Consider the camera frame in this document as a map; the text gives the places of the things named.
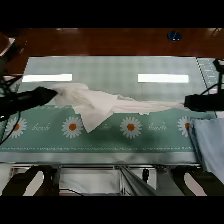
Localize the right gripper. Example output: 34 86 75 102
183 93 212 113

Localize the silver frame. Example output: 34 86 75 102
0 161 224 197

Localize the light blue garment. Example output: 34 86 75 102
188 117 224 185

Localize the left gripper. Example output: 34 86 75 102
32 86 59 105

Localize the white shirt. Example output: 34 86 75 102
49 82 188 134

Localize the black cable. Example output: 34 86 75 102
0 75 23 146

